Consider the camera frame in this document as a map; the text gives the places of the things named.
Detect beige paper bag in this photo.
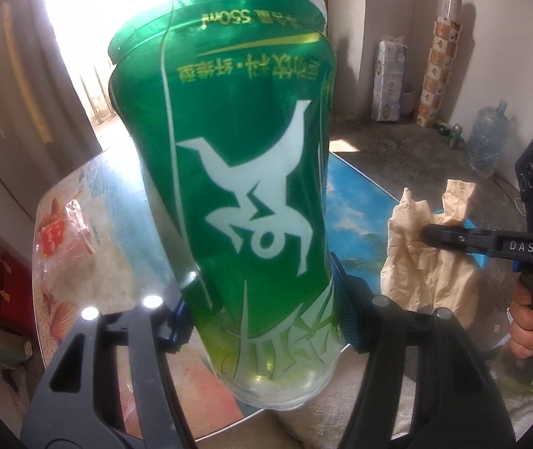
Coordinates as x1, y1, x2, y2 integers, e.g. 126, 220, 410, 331
380, 180, 480, 329

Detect red printed clear plastic bag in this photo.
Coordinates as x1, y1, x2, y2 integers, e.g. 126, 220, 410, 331
35, 198, 95, 276

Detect green label plastic bottle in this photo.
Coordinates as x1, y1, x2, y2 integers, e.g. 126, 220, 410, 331
108, 0, 342, 410

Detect person's right hand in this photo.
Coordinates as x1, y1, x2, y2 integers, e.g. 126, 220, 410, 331
509, 279, 533, 359

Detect large clear water jug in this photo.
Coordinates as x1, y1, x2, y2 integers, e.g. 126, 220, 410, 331
466, 100, 511, 178

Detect green glass bottles on floor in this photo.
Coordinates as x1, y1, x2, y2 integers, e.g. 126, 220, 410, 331
433, 120, 463, 149

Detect cardboard box with pink items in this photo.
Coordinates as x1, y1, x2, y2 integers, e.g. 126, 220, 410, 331
0, 247, 35, 392

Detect wrapped tissue roll pack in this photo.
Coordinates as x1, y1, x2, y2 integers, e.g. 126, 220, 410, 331
371, 37, 408, 123

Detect patterned wrapping paper roll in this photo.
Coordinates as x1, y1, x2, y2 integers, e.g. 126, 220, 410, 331
416, 0, 463, 128

